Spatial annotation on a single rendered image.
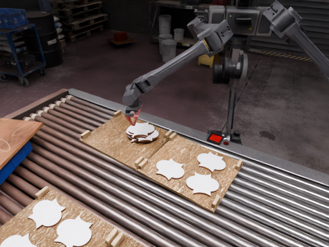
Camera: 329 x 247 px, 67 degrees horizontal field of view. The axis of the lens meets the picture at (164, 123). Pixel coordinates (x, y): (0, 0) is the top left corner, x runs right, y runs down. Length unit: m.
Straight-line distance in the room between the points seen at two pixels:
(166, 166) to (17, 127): 0.82
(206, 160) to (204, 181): 0.14
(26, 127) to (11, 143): 0.13
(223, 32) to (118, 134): 0.79
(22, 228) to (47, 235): 0.11
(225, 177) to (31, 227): 0.85
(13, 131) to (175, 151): 0.85
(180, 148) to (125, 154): 0.30
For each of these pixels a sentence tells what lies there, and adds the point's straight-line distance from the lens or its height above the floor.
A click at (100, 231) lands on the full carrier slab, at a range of 1.07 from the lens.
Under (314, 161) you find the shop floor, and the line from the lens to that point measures 3.08.
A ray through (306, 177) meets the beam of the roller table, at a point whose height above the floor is 0.91.
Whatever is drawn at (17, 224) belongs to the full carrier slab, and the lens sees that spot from 1.20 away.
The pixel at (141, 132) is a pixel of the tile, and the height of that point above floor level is 1.00.
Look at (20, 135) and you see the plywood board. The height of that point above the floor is 1.04.
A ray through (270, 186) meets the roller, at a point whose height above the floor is 0.91.
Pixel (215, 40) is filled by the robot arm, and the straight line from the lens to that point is 1.17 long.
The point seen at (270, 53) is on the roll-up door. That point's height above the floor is 0.05.
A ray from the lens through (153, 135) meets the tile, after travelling 1.39.
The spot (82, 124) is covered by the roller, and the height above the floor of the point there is 0.92.
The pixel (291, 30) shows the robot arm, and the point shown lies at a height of 1.54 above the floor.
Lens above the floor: 1.82
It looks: 35 degrees down
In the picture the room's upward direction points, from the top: straight up
